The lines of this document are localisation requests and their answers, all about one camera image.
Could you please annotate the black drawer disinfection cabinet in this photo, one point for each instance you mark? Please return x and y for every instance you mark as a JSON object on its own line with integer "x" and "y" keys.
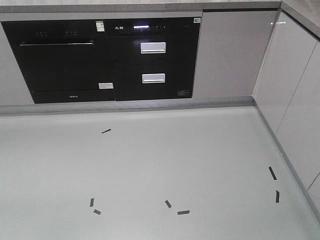
{"x": 127, "y": 64}

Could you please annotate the black tape strip centre upper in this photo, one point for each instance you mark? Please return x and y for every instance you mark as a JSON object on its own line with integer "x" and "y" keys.
{"x": 168, "y": 204}

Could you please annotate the black tape strip centre lower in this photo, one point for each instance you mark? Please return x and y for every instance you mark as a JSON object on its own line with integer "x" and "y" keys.
{"x": 183, "y": 212}

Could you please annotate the grey cabinet door panel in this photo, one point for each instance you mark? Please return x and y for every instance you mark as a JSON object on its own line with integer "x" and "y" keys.
{"x": 230, "y": 52}

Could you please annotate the black tape strip left lower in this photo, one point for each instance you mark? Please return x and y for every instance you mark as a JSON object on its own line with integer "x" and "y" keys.
{"x": 97, "y": 211}

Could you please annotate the black tape strip right upper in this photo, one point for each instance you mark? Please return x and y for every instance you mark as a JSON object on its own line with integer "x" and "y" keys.
{"x": 272, "y": 173}

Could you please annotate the white side cabinet panels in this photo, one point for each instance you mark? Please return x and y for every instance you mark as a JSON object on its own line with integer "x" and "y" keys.
{"x": 287, "y": 96}

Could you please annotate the black tape strip right lower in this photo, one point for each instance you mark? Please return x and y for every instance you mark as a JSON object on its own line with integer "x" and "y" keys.
{"x": 277, "y": 198}

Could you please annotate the lower silver drawer handle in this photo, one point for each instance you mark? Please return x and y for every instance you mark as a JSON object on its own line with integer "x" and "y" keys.
{"x": 153, "y": 78}

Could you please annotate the silver drawer handle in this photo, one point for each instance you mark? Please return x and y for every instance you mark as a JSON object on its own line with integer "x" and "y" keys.
{"x": 153, "y": 78}
{"x": 153, "y": 47}

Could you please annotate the upper silver drawer handle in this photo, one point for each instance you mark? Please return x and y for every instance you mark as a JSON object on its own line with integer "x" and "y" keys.
{"x": 153, "y": 47}

